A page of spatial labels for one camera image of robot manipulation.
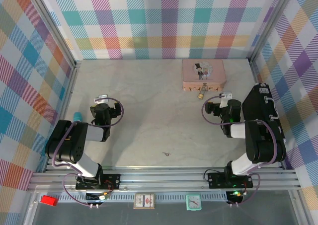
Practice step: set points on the small brass padlock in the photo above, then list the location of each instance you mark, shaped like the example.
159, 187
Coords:
201, 95

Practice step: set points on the pink tin box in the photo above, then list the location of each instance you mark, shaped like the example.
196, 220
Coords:
203, 73

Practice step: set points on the small metal key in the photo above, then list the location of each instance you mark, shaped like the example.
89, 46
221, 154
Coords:
166, 154

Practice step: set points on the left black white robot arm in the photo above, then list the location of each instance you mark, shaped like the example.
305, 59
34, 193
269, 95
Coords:
67, 140

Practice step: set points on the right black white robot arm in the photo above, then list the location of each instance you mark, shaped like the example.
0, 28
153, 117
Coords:
263, 143

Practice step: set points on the teal cylinder tube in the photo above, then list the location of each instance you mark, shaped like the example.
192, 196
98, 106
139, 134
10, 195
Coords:
77, 116

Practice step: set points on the black hard case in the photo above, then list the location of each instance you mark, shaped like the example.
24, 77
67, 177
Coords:
258, 105

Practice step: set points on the left black connector board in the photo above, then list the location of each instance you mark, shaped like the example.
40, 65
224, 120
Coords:
95, 197

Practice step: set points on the black connector board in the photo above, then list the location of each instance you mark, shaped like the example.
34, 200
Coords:
234, 196
95, 197

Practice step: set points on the right black connector board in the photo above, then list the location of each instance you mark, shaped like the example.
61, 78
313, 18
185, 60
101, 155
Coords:
234, 196

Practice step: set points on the small teal clock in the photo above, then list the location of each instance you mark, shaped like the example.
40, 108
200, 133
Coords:
193, 202

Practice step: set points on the playing card box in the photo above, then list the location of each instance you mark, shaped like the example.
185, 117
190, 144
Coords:
144, 201

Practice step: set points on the red plastic block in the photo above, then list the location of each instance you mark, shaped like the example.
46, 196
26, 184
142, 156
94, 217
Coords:
49, 200

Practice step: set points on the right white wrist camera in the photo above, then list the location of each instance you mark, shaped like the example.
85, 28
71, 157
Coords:
226, 97

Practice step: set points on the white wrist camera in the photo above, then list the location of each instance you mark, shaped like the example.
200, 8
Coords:
226, 97
101, 98

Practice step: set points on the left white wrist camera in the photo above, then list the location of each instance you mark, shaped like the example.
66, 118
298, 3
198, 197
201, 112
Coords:
101, 98

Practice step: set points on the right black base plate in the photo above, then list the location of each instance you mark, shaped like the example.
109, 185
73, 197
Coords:
216, 180

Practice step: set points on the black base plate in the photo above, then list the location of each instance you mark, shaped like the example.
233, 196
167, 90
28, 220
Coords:
111, 181
216, 180

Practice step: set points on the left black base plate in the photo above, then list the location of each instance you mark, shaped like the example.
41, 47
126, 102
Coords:
111, 181

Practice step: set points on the aluminium frame rail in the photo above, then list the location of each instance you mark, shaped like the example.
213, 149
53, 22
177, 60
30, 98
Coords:
164, 179

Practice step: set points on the right aluminium frame post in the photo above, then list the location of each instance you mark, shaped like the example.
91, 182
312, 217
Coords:
270, 23

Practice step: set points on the aluminium frame post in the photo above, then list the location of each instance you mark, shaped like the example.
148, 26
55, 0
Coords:
54, 27
270, 23

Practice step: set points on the left aluminium frame post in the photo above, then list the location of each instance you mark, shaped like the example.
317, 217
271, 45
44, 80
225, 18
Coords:
54, 27

